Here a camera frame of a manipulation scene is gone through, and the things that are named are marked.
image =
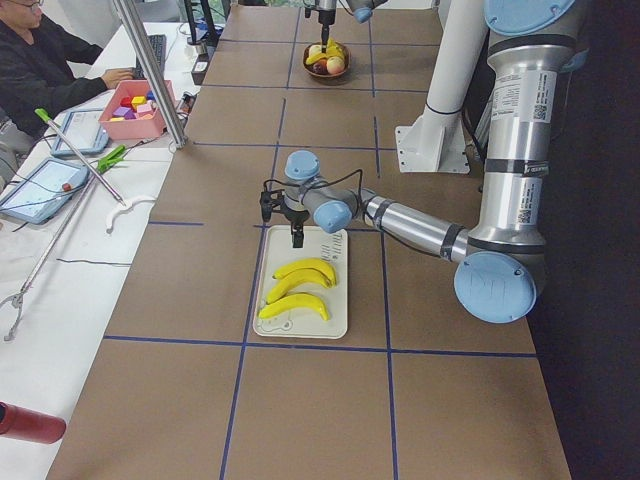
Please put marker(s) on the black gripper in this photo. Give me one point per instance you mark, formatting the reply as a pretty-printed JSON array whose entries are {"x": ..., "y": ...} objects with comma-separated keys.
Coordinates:
[
  {"x": 297, "y": 217},
  {"x": 325, "y": 17}
]

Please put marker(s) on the yellow banana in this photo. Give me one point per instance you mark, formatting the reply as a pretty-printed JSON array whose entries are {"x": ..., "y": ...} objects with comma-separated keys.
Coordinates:
[
  {"x": 333, "y": 49},
  {"x": 317, "y": 264},
  {"x": 296, "y": 279},
  {"x": 295, "y": 301}
]

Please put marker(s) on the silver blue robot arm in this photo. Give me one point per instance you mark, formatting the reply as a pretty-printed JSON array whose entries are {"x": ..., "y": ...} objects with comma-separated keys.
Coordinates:
[
  {"x": 361, "y": 10},
  {"x": 500, "y": 262}
]

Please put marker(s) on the brown wicker basket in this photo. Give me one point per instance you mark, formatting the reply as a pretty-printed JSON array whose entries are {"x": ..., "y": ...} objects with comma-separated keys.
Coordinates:
[{"x": 318, "y": 69}]

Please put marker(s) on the pale red apple lower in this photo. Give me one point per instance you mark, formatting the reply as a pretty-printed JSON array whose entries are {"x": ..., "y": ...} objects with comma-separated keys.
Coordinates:
[{"x": 314, "y": 50}]

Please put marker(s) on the pale red apple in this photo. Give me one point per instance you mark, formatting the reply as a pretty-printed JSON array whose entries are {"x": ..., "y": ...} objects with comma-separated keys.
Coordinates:
[
  {"x": 335, "y": 65},
  {"x": 314, "y": 50}
]

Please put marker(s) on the pale red apple upper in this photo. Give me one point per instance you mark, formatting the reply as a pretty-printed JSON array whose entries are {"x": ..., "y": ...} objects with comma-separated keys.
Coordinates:
[{"x": 335, "y": 65}]

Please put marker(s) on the white bear tray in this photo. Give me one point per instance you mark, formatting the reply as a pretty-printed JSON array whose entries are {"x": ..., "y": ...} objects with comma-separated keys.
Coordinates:
[{"x": 302, "y": 322}]

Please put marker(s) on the black keyboard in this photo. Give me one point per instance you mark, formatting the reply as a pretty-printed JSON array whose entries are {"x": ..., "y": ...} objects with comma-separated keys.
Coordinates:
[{"x": 158, "y": 47}]

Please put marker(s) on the white curved plastic piece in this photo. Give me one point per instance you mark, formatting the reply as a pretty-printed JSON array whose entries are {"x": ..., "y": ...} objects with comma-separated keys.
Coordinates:
[{"x": 125, "y": 206}]

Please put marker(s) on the green clip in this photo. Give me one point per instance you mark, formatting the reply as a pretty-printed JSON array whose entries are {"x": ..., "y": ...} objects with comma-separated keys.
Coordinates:
[{"x": 111, "y": 159}]

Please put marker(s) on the pink box of blocks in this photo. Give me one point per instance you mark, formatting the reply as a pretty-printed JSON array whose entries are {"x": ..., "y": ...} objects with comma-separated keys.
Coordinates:
[{"x": 132, "y": 113}]

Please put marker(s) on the blue teach pendant far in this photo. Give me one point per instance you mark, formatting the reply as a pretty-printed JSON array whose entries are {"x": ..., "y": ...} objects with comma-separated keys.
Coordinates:
[{"x": 82, "y": 127}]

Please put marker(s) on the blue teach pendant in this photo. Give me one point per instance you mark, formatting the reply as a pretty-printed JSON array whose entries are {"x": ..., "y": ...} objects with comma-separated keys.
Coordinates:
[
  {"x": 45, "y": 191},
  {"x": 82, "y": 127}
]

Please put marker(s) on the blue teach pendant near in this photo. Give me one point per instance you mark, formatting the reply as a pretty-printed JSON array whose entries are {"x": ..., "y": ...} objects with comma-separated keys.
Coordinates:
[{"x": 45, "y": 191}]

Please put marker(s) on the seated person in black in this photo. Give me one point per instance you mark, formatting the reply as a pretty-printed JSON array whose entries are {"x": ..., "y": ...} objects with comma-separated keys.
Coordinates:
[{"x": 35, "y": 72}]

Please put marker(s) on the red cylinder bottle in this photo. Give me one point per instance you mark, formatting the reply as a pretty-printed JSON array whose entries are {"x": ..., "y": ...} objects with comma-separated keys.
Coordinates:
[{"x": 28, "y": 425}]

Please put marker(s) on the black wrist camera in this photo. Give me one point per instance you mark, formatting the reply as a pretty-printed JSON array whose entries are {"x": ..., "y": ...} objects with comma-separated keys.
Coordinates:
[{"x": 271, "y": 202}]

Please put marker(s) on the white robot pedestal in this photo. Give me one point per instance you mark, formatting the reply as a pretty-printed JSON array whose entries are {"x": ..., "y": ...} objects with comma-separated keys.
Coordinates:
[{"x": 435, "y": 143}]

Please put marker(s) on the aluminium frame post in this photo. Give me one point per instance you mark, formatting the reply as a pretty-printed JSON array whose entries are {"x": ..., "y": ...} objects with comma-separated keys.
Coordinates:
[{"x": 157, "y": 84}]

